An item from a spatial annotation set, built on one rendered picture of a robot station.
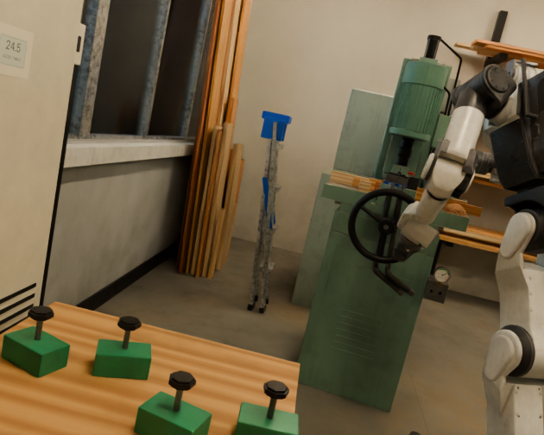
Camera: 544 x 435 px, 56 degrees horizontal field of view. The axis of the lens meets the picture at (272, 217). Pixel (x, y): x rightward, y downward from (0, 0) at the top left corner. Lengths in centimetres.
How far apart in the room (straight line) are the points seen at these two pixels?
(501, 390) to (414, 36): 359
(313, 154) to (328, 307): 257
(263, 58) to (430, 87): 268
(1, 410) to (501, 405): 127
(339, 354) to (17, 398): 155
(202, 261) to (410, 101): 187
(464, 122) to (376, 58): 320
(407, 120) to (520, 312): 96
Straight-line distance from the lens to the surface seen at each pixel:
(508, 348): 158
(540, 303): 164
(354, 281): 221
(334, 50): 469
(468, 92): 161
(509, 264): 163
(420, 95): 224
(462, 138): 151
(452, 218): 217
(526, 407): 168
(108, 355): 109
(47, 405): 103
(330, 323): 227
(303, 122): 464
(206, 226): 340
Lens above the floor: 108
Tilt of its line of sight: 10 degrees down
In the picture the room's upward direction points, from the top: 13 degrees clockwise
